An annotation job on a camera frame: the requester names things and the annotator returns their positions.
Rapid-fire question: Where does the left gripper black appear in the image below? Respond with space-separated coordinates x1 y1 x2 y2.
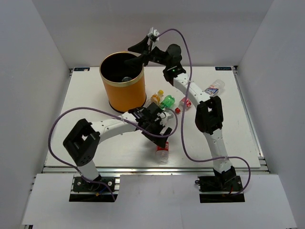
142 119 172 149

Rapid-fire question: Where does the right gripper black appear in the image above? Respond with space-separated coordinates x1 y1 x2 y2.
125 35 171 71

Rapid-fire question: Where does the clear unlabeled bottle white cap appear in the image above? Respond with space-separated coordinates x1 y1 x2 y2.
122 77 132 83

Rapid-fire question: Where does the crushed green plastic bottle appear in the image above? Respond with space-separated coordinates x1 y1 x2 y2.
159 95 175 109

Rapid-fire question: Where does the clear bottle red label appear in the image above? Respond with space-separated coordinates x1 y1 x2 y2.
175 97 192 114

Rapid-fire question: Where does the clear bottle yellow cap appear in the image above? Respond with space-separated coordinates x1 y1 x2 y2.
151 90 164 104

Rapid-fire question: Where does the clear bottle blue orange label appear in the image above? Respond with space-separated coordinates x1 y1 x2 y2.
204 79 225 97

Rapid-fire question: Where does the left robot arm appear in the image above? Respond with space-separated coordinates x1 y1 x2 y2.
63 52 173 190

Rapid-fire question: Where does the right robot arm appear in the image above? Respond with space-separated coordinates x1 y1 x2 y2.
126 36 236 190

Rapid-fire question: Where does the orange cylindrical bin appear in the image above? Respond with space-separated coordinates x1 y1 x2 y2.
99 52 147 113

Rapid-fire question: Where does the black logo sticker left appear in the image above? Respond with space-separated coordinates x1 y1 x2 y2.
73 67 90 72

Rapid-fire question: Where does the black logo sticker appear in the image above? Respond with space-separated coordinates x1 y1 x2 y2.
73 67 90 72
215 66 232 71

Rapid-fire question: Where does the black logo sticker right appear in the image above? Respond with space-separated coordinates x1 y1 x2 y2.
215 66 232 71

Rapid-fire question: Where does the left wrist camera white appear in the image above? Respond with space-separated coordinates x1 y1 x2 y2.
158 111 173 125

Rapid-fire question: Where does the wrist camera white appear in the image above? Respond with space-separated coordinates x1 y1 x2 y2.
158 111 173 125
147 27 160 42

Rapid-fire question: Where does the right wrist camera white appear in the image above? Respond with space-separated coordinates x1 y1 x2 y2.
147 27 160 42

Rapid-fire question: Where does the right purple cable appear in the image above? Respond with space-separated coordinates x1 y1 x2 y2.
156 28 252 197

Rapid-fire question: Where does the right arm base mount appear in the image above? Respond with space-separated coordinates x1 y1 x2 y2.
194 176 245 203

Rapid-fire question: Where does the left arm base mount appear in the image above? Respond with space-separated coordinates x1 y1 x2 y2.
69 176 120 203

